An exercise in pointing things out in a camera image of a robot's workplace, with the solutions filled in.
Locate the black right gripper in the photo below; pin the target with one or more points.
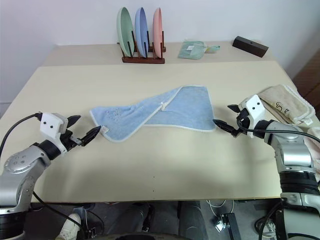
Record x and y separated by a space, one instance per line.
243 125

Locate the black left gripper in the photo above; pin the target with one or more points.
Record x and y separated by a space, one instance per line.
71 141

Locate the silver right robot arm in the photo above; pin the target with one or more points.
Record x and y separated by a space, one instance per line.
292 155

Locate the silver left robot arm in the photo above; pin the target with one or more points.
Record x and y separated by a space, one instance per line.
20 162

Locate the light blue towel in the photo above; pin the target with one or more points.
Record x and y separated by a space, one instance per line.
185 110

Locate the beige folded towel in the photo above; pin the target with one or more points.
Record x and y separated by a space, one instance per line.
282 100

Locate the pale green cloth tag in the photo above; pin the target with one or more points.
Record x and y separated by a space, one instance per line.
213 49

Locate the dark brown wooden block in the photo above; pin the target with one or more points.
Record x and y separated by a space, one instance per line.
250 46

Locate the green folded cloth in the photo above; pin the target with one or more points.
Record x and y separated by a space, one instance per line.
191 50

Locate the brown wooden plate rack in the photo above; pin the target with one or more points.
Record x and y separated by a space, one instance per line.
142 60

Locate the white shoe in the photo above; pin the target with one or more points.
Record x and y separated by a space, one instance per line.
70 226

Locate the green plate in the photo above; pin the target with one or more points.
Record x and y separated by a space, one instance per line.
123 30

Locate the pink plate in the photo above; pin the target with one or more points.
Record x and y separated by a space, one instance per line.
157 32

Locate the blue plate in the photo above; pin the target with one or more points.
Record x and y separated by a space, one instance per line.
140 30

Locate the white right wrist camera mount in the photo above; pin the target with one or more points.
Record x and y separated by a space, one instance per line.
255 107

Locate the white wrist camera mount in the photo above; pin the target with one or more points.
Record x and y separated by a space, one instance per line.
50 125
255 107

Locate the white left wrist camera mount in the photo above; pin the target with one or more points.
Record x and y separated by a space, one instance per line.
50 125

